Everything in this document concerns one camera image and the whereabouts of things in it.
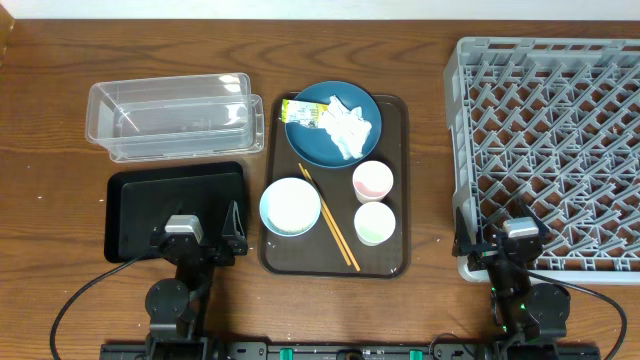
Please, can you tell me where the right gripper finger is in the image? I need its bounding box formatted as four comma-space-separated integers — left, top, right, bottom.
514, 197, 550, 235
452, 207, 474, 257

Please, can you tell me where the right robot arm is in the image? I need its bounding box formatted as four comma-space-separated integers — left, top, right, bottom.
452, 201, 570, 342

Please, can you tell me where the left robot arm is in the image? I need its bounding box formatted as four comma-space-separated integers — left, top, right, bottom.
145, 201, 248, 342

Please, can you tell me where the lower wooden chopstick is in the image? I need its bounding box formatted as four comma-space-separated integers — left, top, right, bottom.
298, 163, 352, 266

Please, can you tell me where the brown serving tray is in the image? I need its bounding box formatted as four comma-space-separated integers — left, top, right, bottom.
258, 92, 411, 279

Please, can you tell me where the green plastic cup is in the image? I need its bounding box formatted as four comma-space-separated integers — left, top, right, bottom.
354, 202, 396, 246

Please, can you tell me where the dark blue plate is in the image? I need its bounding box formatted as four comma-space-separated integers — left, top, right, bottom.
282, 81, 382, 169

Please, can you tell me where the upper wooden chopstick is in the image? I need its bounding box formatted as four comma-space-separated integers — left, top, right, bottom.
324, 200, 361, 272

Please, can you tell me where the white napkin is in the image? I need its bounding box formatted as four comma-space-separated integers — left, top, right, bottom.
318, 95, 372, 160

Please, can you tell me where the pink plastic cup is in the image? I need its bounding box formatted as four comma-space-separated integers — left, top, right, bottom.
352, 160, 394, 204

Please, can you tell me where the yellow green snack wrapper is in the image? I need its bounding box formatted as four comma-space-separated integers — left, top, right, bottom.
281, 99, 328, 129

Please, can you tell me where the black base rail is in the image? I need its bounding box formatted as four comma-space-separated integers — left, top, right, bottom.
98, 340, 601, 360

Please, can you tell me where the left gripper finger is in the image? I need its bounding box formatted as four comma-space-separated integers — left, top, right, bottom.
221, 201, 248, 255
158, 199, 184, 232

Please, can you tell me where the grey dishwasher rack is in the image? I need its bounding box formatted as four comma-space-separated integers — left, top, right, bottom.
443, 37, 639, 285

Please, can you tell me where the black tray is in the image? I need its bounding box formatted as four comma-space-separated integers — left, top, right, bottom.
104, 162, 247, 263

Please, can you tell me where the light blue bowl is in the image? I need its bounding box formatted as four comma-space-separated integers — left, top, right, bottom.
258, 177, 322, 238

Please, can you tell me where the wooden chopstick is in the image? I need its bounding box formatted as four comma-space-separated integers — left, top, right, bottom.
298, 163, 352, 266
324, 200, 361, 272

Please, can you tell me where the clear plastic bin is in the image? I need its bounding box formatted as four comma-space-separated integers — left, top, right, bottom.
85, 73, 265, 163

